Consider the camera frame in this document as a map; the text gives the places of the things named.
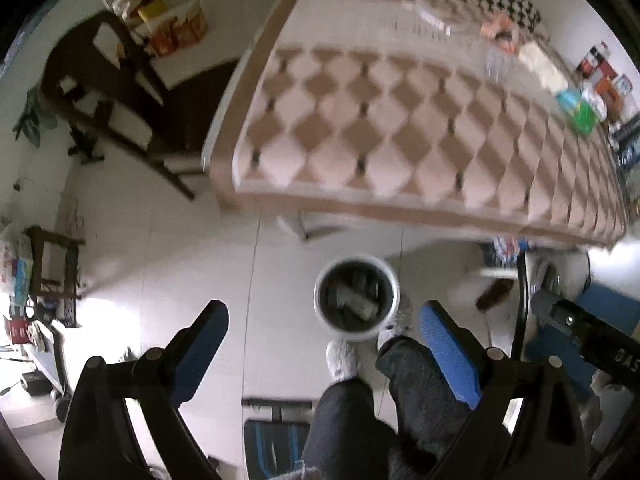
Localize black floor stand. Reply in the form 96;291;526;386
66;126;107;167

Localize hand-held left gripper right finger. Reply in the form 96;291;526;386
419;300;588;480

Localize white round trash bin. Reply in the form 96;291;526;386
313;254;402;343

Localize brown slipper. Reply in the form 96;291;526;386
476;279;516;312

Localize crumpled paper scrap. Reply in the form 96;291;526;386
336;282;381;321

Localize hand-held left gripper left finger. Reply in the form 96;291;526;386
59;299;230;480

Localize black blue striped object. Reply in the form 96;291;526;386
241;397;314;480

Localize clear plastic bag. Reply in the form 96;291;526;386
0;224;37;307

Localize orange wrapper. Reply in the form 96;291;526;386
481;14;524;54

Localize dark blue package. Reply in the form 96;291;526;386
609;115;640;173

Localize dark wooden chair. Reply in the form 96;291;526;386
40;10;236;201

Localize white cardboard box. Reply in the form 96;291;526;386
517;40;571;94

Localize orange cardboard box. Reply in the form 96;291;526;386
172;11;209;49
149;24;177;57

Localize yellow box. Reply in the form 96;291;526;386
136;2;169;24

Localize brown checked tablecloth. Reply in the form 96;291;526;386
209;0;628;248

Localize grey fluffy slipper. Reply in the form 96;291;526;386
326;339;363;382
376;301;415;357

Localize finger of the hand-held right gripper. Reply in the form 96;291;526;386
531;290;593;347

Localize grey green cloth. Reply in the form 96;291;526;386
13;86;59;149

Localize small wooden stool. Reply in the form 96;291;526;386
25;225;87;314

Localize orange book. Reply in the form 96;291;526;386
593;76;624;111

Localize clear plastic bottle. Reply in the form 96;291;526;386
440;15;522;84

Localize teal green packet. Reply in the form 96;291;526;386
556;89;601;136

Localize red black box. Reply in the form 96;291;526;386
577;46;612;81

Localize person's left leg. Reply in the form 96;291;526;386
299;379;397;480

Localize blue printed carton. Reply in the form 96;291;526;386
481;236;532;267

